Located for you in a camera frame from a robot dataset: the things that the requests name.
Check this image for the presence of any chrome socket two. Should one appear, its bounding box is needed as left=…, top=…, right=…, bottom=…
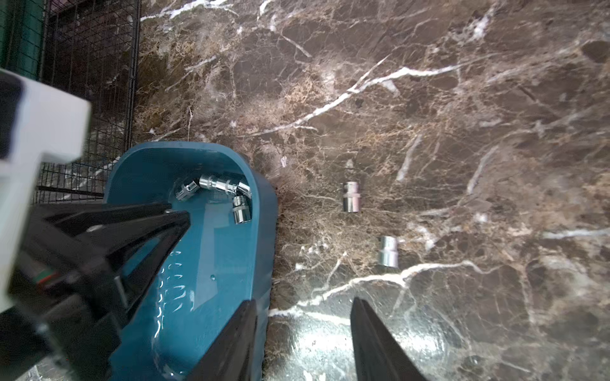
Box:
left=377, top=236, right=399, bottom=268

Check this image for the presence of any green tray under organizer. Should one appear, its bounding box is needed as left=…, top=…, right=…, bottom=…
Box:
left=1, top=0, right=45, bottom=80

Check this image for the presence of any chrome socket one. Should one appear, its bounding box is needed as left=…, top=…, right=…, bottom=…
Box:
left=343, top=181, right=361, bottom=213

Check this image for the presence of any chrome socket four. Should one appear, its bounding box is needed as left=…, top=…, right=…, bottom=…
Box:
left=199, top=175, right=223, bottom=191

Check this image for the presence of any chrome socket three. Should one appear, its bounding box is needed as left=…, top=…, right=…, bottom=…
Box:
left=176, top=181, right=200, bottom=202

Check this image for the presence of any chrome socket five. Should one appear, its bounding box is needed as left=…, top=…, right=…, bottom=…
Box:
left=216, top=179, right=239, bottom=195

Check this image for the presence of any chrome socket six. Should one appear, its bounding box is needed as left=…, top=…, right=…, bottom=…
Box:
left=237, top=182, right=252, bottom=199

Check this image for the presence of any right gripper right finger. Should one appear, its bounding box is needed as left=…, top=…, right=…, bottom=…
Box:
left=350, top=298, right=427, bottom=381

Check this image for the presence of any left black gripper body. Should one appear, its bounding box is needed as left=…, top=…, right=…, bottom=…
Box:
left=9, top=230, right=124, bottom=380

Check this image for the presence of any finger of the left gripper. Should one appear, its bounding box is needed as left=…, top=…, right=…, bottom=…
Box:
left=33, top=203, right=170, bottom=237
left=71, top=211, right=191, bottom=327

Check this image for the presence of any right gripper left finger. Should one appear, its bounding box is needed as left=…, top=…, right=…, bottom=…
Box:
left=186, top=300, right=257, bottom=381

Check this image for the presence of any chrome socket seven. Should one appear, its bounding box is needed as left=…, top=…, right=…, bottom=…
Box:
left=232, top=195, right=252, bottom=225

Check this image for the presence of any teal plastic storage box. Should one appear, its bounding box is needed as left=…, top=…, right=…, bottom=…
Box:
left=105, top=141, right=278, bottom=380

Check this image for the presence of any black wire mesh organizer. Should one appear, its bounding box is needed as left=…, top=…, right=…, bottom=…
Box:
left=33, top=0, right=141, bottom=203

